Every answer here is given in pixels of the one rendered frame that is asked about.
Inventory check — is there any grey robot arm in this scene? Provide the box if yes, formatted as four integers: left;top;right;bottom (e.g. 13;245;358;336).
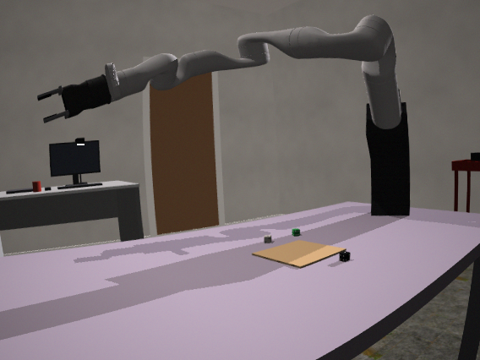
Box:
122;15;402;129

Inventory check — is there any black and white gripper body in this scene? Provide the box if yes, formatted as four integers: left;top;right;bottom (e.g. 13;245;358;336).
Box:
62;63;128;118

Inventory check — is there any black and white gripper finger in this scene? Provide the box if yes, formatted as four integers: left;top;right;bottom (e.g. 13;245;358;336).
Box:
43;110;69;123
37;85;63;101

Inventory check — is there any tan flat mat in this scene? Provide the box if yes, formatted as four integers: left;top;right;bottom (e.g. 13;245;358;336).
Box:
252;240;346;269

